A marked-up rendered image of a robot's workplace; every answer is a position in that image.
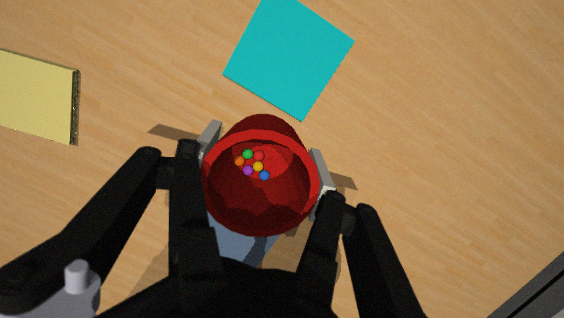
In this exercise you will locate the purple marble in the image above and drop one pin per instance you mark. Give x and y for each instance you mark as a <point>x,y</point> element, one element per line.
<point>248,170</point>

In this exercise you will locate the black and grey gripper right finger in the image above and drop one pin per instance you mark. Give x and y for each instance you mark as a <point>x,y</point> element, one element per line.
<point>380,284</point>

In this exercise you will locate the red marble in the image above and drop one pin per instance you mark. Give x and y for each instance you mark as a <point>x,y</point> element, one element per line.
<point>258,155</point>

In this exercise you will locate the orange marble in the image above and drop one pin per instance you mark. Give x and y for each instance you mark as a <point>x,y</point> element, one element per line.
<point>239,160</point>

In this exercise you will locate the yellow marble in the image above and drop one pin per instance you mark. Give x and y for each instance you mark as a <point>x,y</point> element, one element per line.
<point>258,166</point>

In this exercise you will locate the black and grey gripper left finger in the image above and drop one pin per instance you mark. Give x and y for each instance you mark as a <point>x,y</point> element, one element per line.
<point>62,277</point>

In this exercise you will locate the green marble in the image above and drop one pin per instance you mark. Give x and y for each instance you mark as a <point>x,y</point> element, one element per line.
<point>247,153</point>

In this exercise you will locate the pale yellow flat pad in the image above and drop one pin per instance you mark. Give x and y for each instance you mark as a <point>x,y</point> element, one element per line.
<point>38,97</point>

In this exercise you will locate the blue marble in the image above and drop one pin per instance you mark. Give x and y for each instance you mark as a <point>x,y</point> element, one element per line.
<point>264,175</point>

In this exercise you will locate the red cup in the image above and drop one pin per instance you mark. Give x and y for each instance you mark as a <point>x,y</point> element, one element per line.
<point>248,205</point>

